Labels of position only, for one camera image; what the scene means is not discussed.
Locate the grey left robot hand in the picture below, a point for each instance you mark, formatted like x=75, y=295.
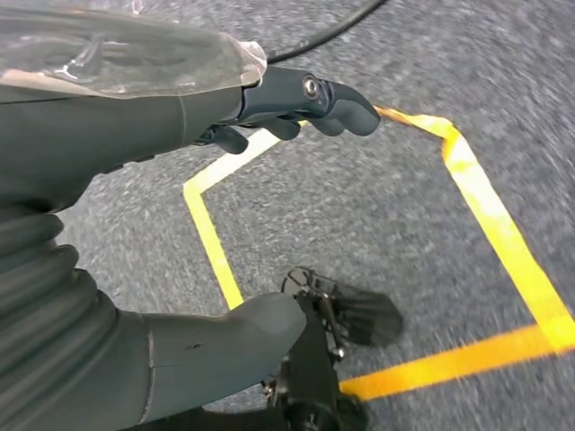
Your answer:
x=134, y=119

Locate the yellow floor tape square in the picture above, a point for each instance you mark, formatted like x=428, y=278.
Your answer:
x=503, y=232

